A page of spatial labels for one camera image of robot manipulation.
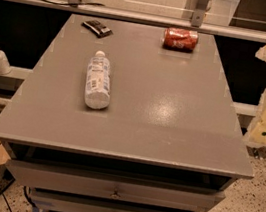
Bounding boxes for red coke can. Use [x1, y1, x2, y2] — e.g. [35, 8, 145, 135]
[163, 27, 199, 52]

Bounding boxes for black snack packet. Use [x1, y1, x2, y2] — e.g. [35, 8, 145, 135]
[82, 20, 112, 39]

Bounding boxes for clear plastic water bottle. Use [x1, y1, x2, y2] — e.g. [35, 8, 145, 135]
[84, 51, 111, 110]

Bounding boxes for middle grey drawer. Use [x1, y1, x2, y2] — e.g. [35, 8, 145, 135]
[31, 190, 170, 212]

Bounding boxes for grey drawer cabinet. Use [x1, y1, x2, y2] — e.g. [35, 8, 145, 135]
[0, 15, 253, 212]

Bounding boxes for right grey metal bracket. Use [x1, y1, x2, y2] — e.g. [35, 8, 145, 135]
[190, 0, 209, 28]

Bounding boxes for top grey drawer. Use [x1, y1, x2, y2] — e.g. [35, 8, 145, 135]
[6, 160, 225, 212]

